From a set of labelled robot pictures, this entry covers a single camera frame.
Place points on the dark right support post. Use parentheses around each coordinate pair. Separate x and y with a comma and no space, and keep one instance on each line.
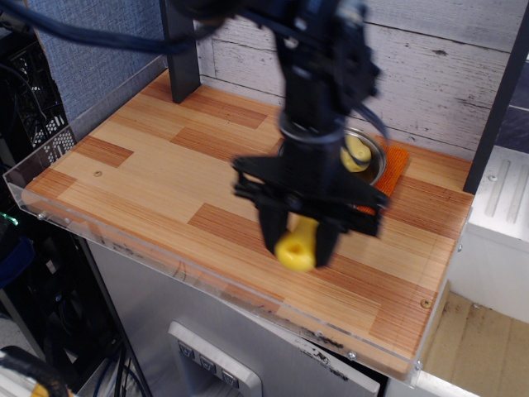
(503,97)

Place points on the yellow handled toy knife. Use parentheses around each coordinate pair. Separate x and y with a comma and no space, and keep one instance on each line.
(296,249)

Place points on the orange knitted cloth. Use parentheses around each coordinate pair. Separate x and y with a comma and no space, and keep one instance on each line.
(387,164)

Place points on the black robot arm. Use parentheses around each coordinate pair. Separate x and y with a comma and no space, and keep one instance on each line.
(327,67)

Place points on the white plastic side unit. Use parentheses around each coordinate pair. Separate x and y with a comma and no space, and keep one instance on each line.
(490,263)

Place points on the dark left support post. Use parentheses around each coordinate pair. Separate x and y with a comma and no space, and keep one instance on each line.
(183,69)

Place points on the clear acrylic table guard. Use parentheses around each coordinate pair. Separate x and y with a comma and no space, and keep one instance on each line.
(154,182)

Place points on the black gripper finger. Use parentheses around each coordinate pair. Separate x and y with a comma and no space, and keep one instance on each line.
(273,218)
(327,235)

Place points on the stainless steel pot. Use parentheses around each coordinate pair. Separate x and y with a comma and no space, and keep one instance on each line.
(315,162)

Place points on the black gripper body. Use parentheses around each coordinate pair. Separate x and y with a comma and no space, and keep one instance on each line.
(356,204)

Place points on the dark support post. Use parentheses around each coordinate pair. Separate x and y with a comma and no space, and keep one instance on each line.
(183,69)
(503,97)

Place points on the yellow toy potato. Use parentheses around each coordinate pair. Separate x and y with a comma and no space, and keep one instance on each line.
(355,155)

